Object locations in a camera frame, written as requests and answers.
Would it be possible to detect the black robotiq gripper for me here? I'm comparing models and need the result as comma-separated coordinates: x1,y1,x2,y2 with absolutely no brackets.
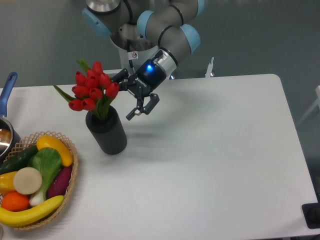
111,49,177,121

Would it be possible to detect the red tulip bouquet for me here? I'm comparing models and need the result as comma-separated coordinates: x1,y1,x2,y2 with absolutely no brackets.
53,58,120,123

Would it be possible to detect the dark grey ribbed vase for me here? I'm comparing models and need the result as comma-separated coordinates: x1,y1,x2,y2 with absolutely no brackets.
85,105,127,155

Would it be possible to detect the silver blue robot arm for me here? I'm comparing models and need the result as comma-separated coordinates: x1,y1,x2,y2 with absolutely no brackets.
82,0,205,120

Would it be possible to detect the green bok choy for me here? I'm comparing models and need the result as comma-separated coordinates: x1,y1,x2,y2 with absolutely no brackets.
27,147,62,207

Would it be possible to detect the woven wicker basket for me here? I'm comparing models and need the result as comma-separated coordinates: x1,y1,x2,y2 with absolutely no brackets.
0,131,79,230

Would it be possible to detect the purple eggplant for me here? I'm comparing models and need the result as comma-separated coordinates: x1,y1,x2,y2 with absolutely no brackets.
47,166,72,199

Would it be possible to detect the green cucumber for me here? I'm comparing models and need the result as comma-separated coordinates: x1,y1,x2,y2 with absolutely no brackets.
0,145,38,175

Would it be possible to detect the beige round disc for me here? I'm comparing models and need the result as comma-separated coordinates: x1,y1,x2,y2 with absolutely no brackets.
13,167,42,195

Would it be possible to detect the yellow bell pepper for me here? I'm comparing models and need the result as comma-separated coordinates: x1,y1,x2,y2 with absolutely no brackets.
0,171,17,196

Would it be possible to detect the orange fruit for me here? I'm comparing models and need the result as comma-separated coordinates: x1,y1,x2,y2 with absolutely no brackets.
1,191,29,212

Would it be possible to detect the yellow banana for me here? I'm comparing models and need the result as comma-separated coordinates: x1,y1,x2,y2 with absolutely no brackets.
0,195,65,227

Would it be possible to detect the black device at edge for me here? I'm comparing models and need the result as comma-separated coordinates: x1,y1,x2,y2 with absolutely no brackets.
301,202,320,229

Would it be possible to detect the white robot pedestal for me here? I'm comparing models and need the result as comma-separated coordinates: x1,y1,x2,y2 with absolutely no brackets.
109,24,161,76

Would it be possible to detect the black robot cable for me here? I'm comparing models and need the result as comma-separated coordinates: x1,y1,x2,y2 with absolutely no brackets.
126,39,137,75

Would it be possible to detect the white table leg bracket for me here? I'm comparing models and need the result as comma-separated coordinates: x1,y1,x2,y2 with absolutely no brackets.
204,57,215,78

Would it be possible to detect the blue handled saucepan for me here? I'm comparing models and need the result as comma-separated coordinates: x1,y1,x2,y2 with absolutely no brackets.
0,72,21,164

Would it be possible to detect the white chair frame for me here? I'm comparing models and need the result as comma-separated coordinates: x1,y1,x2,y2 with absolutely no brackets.
296,85,320,127

